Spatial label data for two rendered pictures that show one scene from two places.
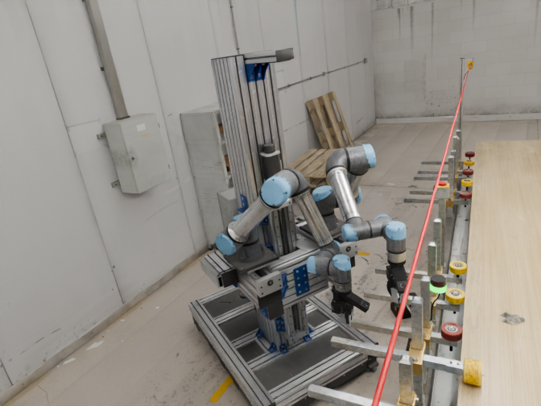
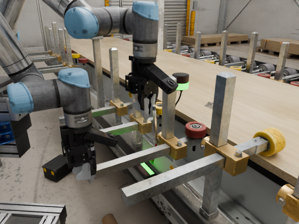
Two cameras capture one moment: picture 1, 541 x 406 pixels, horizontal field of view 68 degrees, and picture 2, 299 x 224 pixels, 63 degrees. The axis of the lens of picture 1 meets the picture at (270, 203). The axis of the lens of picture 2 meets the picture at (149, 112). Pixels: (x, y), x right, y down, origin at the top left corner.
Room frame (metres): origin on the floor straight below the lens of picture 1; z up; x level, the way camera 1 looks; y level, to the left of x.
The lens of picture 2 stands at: (1.01, 0.17, 1.33)
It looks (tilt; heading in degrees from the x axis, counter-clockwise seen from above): 24 degrees down; 301
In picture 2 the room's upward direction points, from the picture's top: straight up
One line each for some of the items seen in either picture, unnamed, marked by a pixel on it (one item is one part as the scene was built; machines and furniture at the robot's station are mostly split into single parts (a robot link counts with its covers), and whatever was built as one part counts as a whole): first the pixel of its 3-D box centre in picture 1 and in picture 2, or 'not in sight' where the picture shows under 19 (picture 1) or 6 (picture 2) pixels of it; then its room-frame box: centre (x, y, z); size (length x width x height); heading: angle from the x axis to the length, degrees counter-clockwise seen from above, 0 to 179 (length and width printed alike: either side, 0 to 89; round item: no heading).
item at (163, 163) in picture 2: not in sight; (157, 160); (1.41, -0.57, 0.75); 0.26 x 0.01 x 0.10; 151
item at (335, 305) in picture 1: (342, 299); (78, 142); (1.50, -0.25, 0.97); 0.09 x 0.08 x 0.12; 61
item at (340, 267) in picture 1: (341, 268); (74, 90); (1.50, -0.26, 1.12); 0.09 x 0.08 x 0.11; 59
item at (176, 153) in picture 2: (425, 333); (171, 144); (1.35, -0.56, 0.85); 0.13 x 0.06 x 0.05; 151
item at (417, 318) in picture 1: (417, 353); (216, 152); (1.15, -0.45, 0.94); 0.03 x 0.03 x 0.48; 61
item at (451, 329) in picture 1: (451, 338); (194, 138); (1.29, -0.64, 0.85); 0.08 x 0.08 x 0.11
